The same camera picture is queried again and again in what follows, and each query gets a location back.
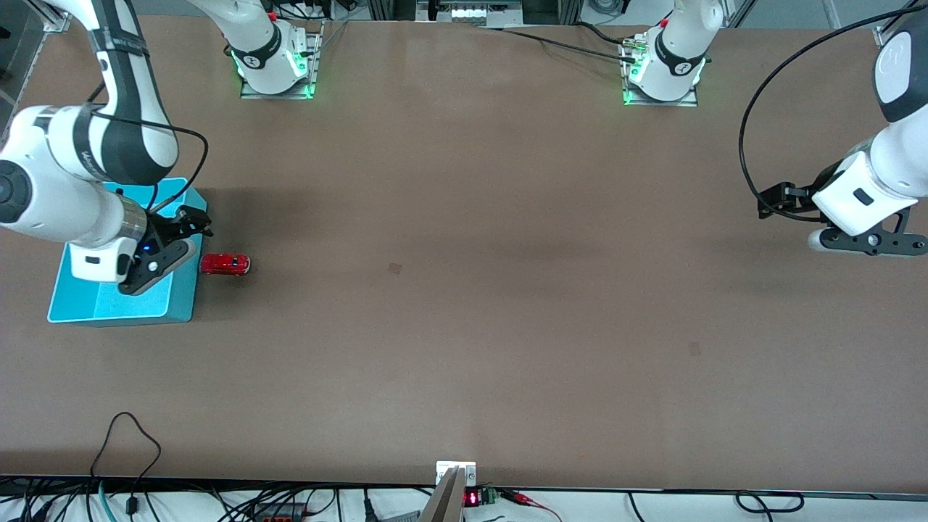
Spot black coiled cable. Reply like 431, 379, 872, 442
734, 491, 805, 513

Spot black cable across table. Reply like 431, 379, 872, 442
482, 24, 640, 60

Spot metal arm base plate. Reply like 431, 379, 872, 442
241, 22, 323, 100
621, 33, 699, 107

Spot black metal rack frame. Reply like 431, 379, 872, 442
366, 0, 584, 28

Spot red beetle toy car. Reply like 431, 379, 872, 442
199, 253, 252, 276

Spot blue plastic box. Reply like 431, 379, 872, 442
47, 177, 208, 325

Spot grey aluminium camera bar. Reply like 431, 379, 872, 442
419, 468, 465, 522

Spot red clip lead cable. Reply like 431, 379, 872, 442
499, 489, 563, 522

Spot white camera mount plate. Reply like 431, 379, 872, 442
436, 461, 477, 486

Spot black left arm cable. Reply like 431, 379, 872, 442
739, 4, 914, 222

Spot thin black looped cable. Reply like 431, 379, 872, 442
88, 411, 162, 515

